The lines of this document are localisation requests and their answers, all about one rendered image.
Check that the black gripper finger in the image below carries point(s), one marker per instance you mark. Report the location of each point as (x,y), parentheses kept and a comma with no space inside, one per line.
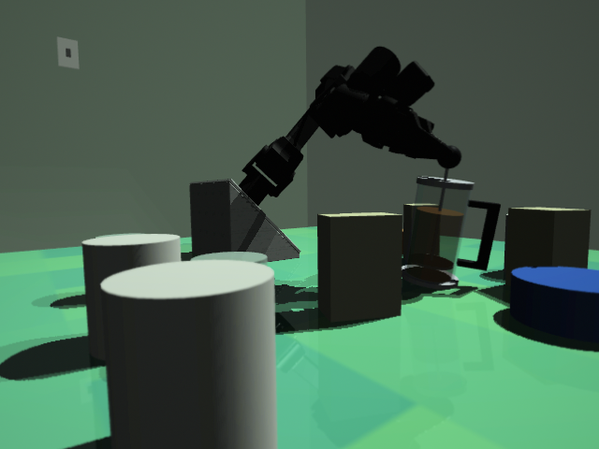
(426,126)
(413,139)

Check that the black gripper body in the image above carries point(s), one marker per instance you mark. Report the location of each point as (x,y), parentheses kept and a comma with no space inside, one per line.
(377,119)

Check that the glass french press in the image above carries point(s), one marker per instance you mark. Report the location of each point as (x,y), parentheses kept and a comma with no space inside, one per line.
(437,225)

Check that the blue cylinder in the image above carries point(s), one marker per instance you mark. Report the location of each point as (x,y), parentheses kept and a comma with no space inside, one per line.
(556,300)

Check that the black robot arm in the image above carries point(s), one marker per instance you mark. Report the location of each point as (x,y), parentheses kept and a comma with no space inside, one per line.
(335,100)

